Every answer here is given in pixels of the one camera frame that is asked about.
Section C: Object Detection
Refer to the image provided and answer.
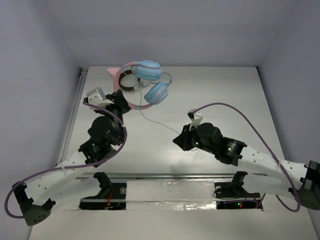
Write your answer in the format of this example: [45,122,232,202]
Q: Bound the brown silver headphones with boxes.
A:
[118,70,151,92]

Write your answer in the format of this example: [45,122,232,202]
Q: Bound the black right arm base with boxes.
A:
[212,171,263,210]

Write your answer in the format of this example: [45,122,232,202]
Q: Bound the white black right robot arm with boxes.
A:
[173,123,320,210]

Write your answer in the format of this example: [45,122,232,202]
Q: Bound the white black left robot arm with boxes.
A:
[6,87,131,227]

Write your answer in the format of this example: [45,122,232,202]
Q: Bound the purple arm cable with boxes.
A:
[4,99,128,221]
[193,102,301,213]

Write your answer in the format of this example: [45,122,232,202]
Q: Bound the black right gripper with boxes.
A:
[173,123,216,155]

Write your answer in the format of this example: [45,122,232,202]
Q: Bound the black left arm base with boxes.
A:
[79,172,127,211]

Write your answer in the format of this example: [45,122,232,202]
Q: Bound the aluminium rail frame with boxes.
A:
[51,66,288,180]

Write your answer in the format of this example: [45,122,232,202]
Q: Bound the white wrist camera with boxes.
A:
[86,87,113,108]
[187,109,203,131]

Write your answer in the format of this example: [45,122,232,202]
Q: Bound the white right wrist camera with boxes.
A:
[187,109,203,131]

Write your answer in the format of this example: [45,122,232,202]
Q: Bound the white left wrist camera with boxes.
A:
[86,87,113,108]

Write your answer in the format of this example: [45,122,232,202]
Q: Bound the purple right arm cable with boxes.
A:
[193,102,301,213]

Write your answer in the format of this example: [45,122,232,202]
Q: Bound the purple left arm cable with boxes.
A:
[4,99,128,221]

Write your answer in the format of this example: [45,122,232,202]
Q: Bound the pink blue cat-ear headphones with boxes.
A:
[107,60,172,111]

